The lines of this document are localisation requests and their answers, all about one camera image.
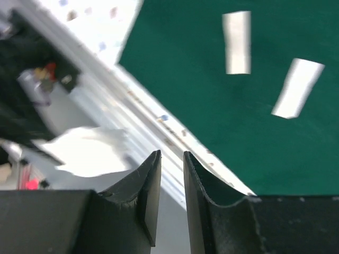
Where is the white paper strip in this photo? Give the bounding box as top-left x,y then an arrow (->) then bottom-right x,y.
271,58 -> 325,119
222,11 -> 251,75

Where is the left white paper strip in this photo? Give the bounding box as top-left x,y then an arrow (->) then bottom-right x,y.
222,11 -> 251,75

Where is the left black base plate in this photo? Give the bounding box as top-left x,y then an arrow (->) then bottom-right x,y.
1,9 -> 81,147

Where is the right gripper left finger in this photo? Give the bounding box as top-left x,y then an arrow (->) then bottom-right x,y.
1,151 -> 161,253

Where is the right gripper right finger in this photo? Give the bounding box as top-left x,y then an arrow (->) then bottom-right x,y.
183,151 -> 338,253

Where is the green surgical drape cloth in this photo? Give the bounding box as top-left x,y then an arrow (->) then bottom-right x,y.
119,1 -> 338,195

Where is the right white paper strip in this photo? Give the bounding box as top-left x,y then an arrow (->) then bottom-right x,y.
271,58 -> 325,119

